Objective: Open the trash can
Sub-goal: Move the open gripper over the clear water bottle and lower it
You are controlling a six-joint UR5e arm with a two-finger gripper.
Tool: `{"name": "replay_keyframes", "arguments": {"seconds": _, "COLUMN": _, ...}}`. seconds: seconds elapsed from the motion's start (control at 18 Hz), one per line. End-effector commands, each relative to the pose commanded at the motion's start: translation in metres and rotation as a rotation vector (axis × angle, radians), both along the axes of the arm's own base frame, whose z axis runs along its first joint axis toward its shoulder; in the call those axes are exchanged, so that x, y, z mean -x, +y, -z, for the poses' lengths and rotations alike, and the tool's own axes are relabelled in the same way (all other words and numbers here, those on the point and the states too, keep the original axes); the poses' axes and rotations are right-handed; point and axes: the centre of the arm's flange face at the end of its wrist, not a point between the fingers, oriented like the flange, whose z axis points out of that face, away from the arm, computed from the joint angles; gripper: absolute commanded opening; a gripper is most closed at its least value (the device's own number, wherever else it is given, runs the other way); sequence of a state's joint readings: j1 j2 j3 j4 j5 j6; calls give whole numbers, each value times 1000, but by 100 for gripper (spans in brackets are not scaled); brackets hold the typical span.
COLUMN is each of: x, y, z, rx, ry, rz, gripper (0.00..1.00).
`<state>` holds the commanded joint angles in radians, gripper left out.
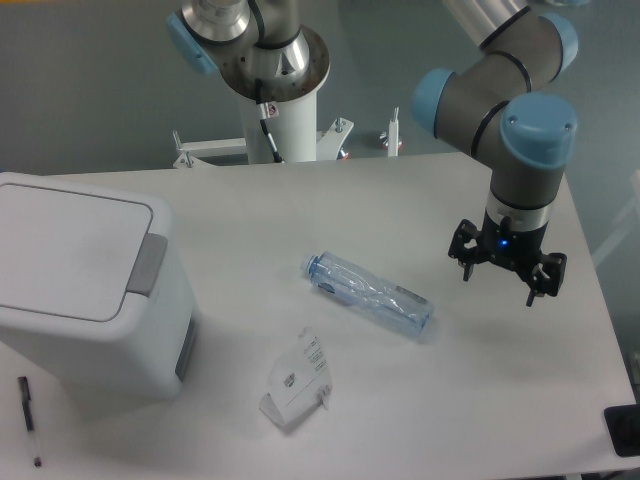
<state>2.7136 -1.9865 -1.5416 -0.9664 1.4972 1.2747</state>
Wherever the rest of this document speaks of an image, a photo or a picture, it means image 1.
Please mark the black ballpoint pen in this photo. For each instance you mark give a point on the black ballpoint pen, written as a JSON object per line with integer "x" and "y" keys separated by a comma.
{"x": 29, "y": 421}

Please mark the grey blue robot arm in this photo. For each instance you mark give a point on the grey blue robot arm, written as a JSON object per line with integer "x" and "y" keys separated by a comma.
{"x": 496, "y": 112}

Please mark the white trash can lid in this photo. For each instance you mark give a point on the white trash can lid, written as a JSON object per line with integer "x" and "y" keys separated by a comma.
{"x": 68, "y": 253}

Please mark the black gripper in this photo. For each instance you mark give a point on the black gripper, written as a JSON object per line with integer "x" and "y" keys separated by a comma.
{"x": 511, "y": 239}

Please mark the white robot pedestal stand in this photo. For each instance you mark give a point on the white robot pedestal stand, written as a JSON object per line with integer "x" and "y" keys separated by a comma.
{"x": 276, "y": 91}

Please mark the black device at edge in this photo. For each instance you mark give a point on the black device at edge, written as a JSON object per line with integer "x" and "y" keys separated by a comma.
{"x": 623, "y": 426}

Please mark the white crumpled carton pack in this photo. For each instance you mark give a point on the white crumpled carton pack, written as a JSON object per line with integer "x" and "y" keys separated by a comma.
{"x": 298, "y": 383}

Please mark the clear crushed plastic bottle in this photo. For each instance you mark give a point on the clear crushed plastic bottle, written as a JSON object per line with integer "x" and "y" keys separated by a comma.
{"x": 385, "y": 302}

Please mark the white stand foot bracket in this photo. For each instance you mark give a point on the white stand foot bracket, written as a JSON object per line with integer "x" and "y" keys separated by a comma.
{"x": 391, "y": 140}

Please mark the white trash can body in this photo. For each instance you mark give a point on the white trash can body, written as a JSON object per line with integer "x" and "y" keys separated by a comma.
{"x": 143, "y": 350}

